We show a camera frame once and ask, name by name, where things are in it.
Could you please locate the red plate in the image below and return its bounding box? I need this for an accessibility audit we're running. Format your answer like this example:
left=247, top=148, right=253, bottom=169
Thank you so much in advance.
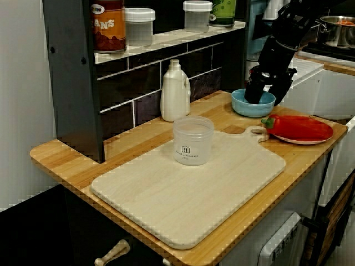
left=267, top=116, right=334, bottom=145

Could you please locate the clear plastic jar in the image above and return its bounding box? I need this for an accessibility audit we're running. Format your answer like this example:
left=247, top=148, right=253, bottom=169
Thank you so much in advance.
left=173, top=115, right=215, bottom=166

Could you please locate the green peas can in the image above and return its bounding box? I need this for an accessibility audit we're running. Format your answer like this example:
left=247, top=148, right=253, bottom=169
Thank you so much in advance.
left=209, top=0, right=237, bottom=28

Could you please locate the white toy oven door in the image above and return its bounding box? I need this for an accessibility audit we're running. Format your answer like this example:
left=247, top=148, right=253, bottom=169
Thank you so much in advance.
left=259, top=212, right=303, bottom=266

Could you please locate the wooden drawer knob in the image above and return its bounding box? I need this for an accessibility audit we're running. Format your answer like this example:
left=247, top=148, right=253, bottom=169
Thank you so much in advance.
left=94, top=239, right=130, bottom=266

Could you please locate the teal plastic bin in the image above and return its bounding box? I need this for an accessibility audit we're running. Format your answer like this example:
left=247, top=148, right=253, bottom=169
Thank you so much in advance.
left=247, top=0, right=274, bottom=60

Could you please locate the red toy pepper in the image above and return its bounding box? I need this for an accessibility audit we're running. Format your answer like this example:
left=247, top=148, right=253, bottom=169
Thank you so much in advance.
left=261, top=114, right=329, bottom=140

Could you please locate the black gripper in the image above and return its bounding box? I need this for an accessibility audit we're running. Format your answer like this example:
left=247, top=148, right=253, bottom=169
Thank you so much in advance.
left=244, top=37, right=300, bottom=108

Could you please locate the clear jar with white lid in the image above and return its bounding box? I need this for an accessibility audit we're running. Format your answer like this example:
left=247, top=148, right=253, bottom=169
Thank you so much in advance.
left=124, top=7, right=156, bottom=47
left=182, top=0, right=213, bottom=33

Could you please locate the pale wooden cutting board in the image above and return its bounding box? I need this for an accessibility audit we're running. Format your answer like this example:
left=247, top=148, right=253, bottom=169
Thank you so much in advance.
left=90, top=126, right=287, bottom=250

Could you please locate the orange beans can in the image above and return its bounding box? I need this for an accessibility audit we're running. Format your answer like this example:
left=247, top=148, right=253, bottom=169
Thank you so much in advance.
left=90, top=0, right=127, bottom=54

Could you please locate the white toy kitchen cabinet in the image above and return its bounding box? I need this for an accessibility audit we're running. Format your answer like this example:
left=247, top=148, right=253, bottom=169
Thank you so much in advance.
left=219, top=55, right=355, bottom=266

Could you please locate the dark grey shelf unit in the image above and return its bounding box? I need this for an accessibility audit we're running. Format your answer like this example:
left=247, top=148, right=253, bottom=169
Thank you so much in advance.
left=43, top=0, right=250, bottom=163

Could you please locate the wooden crate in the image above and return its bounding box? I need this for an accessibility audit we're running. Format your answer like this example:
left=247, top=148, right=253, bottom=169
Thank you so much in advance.
left=303, top=170, right=355, bottom=266

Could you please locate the black cabinet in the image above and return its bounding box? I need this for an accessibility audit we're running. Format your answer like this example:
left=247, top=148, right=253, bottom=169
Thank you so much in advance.
left=0, top=184, right=167, bottom=266

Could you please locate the black stove top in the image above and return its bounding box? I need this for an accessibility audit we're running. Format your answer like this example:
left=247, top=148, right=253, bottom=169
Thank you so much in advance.
left=301, top=40, right=355, bottom=61

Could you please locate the steel cooking pot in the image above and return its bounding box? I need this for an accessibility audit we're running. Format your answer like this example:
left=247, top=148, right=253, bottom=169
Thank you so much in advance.
left=310, top=15, right=355, bottom=50

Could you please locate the light blue bowl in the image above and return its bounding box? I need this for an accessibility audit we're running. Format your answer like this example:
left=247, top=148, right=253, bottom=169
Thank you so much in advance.
left=231, top=88, right=277, bottom=118

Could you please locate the white detergent bottle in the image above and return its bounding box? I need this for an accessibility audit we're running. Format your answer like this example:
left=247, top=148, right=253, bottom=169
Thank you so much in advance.
left=160, top=58, right=191, bottom=122

